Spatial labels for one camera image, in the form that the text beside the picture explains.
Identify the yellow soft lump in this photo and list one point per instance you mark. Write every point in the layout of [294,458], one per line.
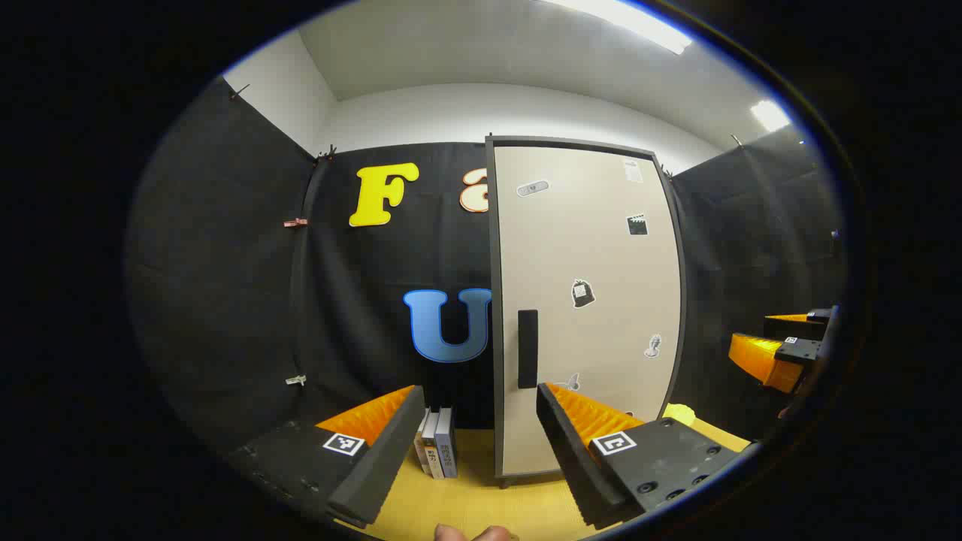
[679,415]

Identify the red clip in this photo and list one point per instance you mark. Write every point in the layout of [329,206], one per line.
[296,222]

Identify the lavender book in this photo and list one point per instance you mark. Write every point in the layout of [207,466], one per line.
[448,443]

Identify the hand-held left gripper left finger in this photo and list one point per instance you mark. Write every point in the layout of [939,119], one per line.
[383,466]

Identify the pale spine book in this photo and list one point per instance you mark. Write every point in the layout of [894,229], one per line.
[421,443]

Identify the white clip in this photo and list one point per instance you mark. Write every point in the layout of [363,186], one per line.
[296,380]

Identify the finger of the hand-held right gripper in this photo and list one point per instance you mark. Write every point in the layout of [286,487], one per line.
[755,357]
[797,327]

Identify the small ceiling light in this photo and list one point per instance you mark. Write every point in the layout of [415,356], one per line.
[770,115]

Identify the book with yellow label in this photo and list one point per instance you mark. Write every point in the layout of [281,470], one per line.
[432,451]

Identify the grey cabinet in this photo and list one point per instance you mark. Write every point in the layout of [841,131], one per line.
[494,300]

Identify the long ceiling light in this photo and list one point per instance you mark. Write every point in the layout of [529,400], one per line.
[631,19]

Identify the black backdrop cloth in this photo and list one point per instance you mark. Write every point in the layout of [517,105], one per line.
[225,263]

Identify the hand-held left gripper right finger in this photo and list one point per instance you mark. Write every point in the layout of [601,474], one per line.
[571,466]

